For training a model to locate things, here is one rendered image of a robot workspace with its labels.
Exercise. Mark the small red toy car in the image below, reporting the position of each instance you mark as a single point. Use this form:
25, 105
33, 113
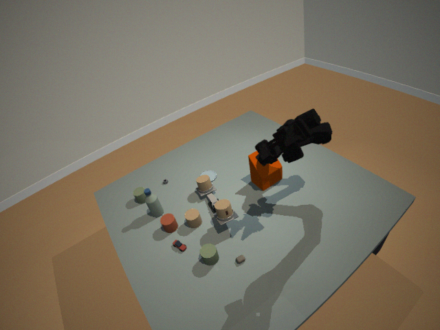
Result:
179, 245

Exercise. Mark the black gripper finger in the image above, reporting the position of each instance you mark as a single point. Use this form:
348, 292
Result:
294, 134
264, 152

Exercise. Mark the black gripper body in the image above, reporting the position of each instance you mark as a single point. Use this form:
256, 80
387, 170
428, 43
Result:
279, 136

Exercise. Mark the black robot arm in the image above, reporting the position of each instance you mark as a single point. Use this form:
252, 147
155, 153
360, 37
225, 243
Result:
320, 133

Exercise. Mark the grey bottle with blue cap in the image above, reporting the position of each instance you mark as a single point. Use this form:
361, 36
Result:
153, 203

